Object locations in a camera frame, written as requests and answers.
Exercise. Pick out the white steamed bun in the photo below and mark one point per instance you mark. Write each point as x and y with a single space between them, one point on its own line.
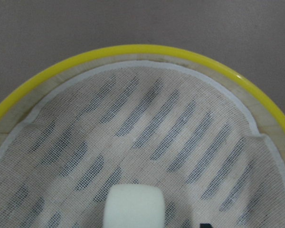
134 206

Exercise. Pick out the white steamer liner cloth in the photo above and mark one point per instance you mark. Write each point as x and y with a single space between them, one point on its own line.
141 122

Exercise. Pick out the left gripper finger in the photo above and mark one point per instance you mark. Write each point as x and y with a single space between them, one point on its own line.
205 225

